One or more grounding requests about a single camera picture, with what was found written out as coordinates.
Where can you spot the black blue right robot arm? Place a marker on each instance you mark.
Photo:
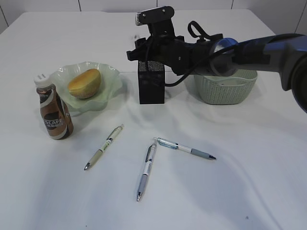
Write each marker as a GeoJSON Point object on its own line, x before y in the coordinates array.
{"type": "Point", "coordinates": [285, 54]}

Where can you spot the black mesh pen holder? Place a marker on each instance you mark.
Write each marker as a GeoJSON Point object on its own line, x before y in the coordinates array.
{"type": "Point", "coordinates": [151, 83]}

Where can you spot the clear grey right pen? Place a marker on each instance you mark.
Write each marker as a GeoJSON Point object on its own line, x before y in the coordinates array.
{"type": "Point", "coordinates": [176, 146]}

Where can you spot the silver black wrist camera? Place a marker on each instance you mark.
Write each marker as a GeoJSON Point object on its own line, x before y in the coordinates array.
{"type": "Point", "coordinates": [158, 21]}

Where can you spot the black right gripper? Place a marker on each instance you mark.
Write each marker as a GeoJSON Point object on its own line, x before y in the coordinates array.
{"type": "Point", "coordinates": [173, 52]}

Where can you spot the sugared bread bun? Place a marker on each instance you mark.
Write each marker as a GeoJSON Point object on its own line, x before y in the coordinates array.
{"type": "Point", "coordinates": [86, 84]}

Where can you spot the green plastic woven basket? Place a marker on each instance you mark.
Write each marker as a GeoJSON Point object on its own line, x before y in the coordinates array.
{"type": "Point", "coordinates": [226, 90]}

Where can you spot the white grey middle pen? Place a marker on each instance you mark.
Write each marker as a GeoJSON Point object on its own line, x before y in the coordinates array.
{"type": "Point", "coordinates": [146, 171]}

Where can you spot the green glass ruffled plate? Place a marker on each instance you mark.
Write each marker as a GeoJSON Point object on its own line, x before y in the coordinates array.
{"type": "Point", "coordinates": [110, 84]}

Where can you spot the brown Nescafe coffee bottle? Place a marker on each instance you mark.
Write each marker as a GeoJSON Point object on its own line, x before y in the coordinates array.
{"type": "Point", "coordinates": [54, 111]}

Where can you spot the beige grip pen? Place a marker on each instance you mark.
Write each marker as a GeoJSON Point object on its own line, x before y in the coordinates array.
{"type": "Point", "coordinates": [103, 148]}

